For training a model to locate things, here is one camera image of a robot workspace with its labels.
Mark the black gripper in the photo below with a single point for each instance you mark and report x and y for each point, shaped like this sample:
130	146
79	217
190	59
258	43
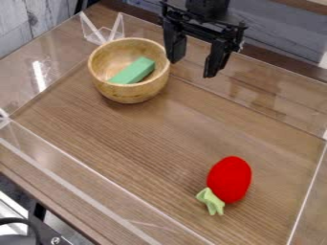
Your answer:
206	20

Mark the red plush strawberry toy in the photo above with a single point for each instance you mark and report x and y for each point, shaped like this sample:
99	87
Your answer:
227	184

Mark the green rectangular block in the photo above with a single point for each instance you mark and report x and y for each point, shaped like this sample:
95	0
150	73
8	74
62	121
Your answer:
135	72

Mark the wooden bowl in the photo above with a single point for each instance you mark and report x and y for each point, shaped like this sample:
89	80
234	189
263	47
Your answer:
113	57

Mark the clear acrylic corner bracket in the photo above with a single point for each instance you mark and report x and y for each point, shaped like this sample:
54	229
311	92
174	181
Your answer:
103	34

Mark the clear acrylic tray wall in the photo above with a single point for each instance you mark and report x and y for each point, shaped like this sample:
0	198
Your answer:
102	209

